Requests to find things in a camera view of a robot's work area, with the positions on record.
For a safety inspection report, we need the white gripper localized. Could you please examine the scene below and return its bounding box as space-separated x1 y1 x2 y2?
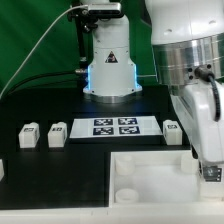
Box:
171 80 224 164

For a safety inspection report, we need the white square table top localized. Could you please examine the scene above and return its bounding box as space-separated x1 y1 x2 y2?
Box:
109 150 224 207

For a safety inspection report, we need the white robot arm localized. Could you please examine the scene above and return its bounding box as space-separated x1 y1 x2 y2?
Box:
81 0 224 165

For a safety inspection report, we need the white fiducial marker sheet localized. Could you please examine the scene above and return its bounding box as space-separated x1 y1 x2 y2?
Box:
70 116 162 139

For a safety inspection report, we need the white L-shaped obstacle fence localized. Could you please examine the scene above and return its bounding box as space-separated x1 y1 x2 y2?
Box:
0 202 224 224

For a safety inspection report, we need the white part at left edge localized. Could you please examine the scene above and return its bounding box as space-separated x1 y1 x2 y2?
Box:
0 159 5 182

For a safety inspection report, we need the black camera stand pole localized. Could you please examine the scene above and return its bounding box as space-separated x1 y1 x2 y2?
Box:
67 3 98 66

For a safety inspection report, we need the grey camera on stand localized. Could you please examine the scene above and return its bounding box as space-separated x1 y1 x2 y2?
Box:
87 3 121 16

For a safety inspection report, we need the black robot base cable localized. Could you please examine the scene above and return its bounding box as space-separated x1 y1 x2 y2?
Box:
0 68 90 98

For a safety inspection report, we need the white camera cable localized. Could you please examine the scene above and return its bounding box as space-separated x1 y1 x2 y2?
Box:
0 4 90 101

